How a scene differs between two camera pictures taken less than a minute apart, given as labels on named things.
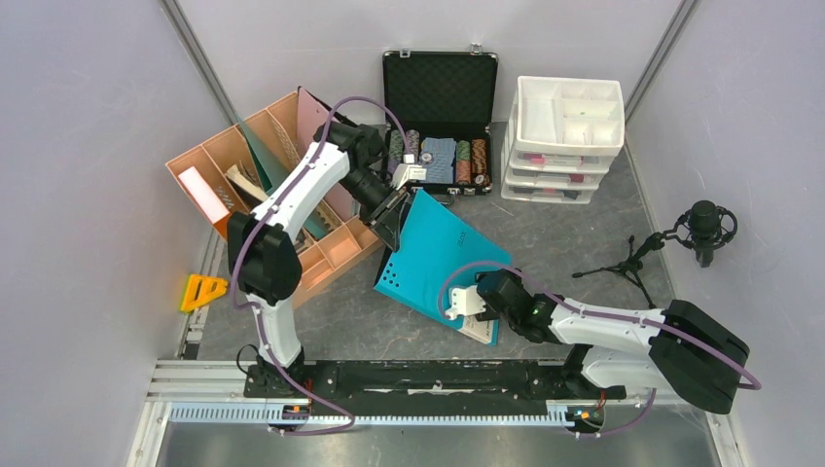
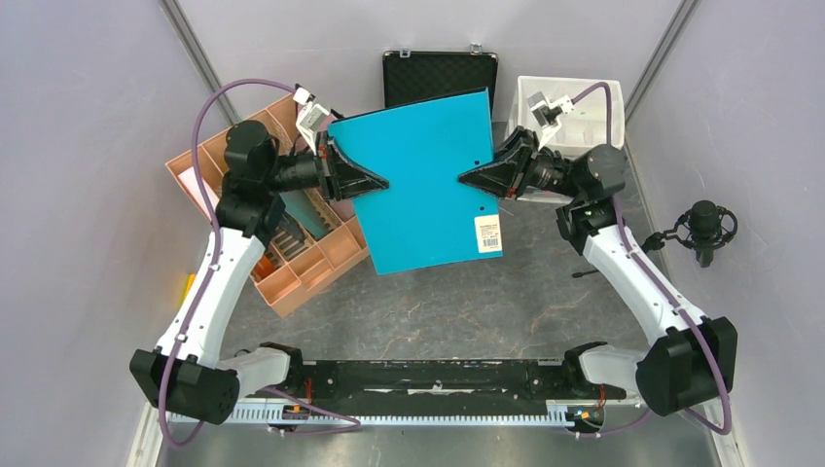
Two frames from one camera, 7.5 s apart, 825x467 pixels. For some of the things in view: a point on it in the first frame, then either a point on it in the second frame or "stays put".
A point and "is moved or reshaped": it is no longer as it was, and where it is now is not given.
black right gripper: (513, 276) → (508, 175)
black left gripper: (385, 221) → (340, 178)
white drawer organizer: (561, 139) stays put
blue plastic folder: (436, 253) → (424, 216)
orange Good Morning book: (209, 203) is moved or reshaped
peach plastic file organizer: (227, 175) stays put
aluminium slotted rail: (262, 413) stays put
